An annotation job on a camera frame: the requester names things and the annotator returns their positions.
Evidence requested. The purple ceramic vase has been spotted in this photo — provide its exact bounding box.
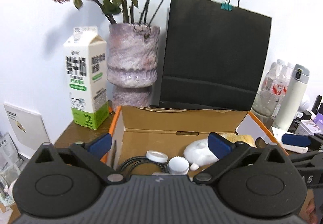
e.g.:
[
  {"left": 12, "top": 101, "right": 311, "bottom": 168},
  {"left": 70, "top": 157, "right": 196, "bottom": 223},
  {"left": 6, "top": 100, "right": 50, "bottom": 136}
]
[{"left": 107, "top": 23, "right": 160, "bottom": 110}]

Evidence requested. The black coiled cable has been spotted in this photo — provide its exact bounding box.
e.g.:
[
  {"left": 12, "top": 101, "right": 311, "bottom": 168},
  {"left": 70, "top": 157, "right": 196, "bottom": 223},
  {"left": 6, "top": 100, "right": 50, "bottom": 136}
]
[{"left": 118, "top": 156, "right": 169, "bottom": 176}]

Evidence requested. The white yellow plush toy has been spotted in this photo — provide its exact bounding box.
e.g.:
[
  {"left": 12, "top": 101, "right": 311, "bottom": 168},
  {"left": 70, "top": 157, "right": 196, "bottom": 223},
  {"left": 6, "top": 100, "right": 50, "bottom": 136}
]
[{"left": 183, "top": 133, "right": 256, "bottom": 171}]

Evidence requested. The person hand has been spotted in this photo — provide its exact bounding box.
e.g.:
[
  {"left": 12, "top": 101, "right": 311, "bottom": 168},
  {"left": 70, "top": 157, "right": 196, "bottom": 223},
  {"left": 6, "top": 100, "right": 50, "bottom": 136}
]
[{"left": 299, "top": 198, "right": 318, "bottom": 224}]

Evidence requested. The white green milk carton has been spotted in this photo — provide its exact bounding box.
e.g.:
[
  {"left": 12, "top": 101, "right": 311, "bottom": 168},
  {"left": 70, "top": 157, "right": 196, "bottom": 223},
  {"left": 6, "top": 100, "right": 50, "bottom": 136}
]
[{"left": 64, "top": 26, "right": 109, "bottom": 130}]

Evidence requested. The white thermos bottle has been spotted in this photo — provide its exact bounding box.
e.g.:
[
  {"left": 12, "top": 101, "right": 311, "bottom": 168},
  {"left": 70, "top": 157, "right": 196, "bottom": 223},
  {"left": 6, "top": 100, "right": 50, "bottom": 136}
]
[{"left": 272, "top": 64, "right": 310, "bottom": 131}]

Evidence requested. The black paper shopping bag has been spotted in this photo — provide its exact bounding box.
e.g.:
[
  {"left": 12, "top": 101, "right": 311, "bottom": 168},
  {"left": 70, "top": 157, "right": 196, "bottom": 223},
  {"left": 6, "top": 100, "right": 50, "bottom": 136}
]
[{"left": 159, "top": 0, "right": 272, "bottom": 111}]

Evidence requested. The white round jar lid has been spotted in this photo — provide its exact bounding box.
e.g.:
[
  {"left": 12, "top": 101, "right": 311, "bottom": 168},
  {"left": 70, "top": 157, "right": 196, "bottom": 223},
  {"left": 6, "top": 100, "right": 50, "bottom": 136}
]
[{"left": 146, "top": 150, "right": 168, "bottom": 163}]

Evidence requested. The bag of papers on floor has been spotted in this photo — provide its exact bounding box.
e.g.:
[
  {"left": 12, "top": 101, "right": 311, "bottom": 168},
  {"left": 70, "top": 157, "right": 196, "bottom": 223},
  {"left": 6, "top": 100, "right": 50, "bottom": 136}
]
[{"left": 1, "top": 133, "right": 22, "bottom": 206}]

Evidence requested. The white ridged bottle cap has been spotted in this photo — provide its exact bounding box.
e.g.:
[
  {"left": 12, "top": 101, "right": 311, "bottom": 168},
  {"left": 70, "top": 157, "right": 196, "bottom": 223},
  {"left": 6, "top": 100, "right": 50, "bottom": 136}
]
[{"left": 167, "top": 156, "right": 189, "bottom": 175}]

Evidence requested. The teal binder clip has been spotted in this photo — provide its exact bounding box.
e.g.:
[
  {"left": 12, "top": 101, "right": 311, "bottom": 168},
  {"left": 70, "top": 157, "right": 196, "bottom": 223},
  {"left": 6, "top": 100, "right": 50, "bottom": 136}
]
[{"left": 221, "top": 3, "right": 232, "bottom": 11}]

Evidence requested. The clear plastic water bottle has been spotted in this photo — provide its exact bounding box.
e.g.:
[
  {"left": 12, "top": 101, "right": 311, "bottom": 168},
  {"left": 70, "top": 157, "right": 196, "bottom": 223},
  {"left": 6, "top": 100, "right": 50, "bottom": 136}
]
[{"left": 261, "top": 59, "right": 292, "bottom": 101}]

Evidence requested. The white wall panel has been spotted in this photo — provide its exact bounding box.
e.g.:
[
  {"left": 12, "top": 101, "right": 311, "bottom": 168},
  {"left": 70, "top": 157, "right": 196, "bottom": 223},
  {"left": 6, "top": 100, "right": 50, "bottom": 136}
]
[{"left": 4, "top": 103, "right": 51, "bottom": 158}]

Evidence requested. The orange cardboard box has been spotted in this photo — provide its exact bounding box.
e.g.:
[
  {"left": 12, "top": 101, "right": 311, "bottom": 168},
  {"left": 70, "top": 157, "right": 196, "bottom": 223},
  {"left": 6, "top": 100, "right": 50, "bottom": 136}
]
[{"left": 107, "top": 106, "right": 279, "bottom": 169}]

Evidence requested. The clear glass cup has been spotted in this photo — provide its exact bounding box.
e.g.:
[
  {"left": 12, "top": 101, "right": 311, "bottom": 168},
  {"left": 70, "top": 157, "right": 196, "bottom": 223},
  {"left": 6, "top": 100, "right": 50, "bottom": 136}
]
[{"left": 252, "top": 90, "right": 279, "bottom": 117}]

